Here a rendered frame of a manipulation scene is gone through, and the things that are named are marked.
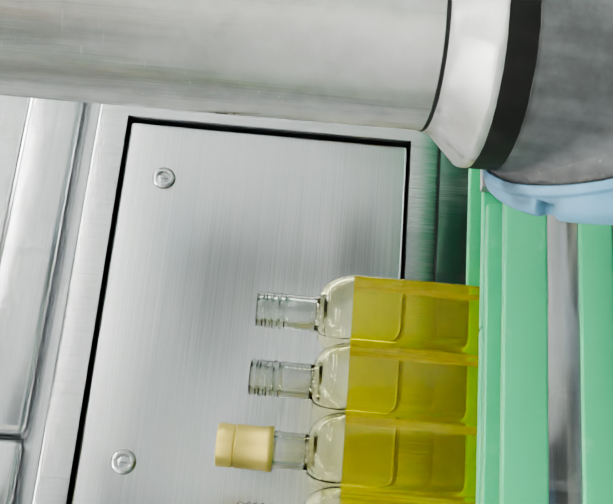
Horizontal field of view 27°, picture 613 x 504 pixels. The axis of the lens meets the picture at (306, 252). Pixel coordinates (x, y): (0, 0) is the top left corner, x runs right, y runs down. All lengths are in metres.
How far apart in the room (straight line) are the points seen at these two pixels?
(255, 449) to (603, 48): 0.52
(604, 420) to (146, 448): 0.43
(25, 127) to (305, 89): 0.76
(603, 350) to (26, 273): 0.55
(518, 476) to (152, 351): 0.42
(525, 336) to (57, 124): 0.57
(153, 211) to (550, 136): 0.71
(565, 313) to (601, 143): 0.37
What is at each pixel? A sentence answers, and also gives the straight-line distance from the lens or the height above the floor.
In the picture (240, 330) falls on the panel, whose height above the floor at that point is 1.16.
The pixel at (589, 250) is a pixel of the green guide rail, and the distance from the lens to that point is 0.93.
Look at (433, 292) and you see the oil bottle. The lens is 1.01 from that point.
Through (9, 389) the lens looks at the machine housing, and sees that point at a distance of 1.16.
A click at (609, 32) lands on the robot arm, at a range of 0.53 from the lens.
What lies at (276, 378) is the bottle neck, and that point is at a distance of 0.99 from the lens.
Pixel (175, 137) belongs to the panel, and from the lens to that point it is 1.24.
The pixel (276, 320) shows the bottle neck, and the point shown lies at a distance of 1.01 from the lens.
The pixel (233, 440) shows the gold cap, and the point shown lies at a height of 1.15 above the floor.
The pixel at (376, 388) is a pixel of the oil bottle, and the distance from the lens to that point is 0.97.
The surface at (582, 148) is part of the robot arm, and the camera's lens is 0.55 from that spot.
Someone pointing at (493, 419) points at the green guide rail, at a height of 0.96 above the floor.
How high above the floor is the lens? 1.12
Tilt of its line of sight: 1 degrees down
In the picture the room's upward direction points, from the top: 85 degrees counter-clockwise
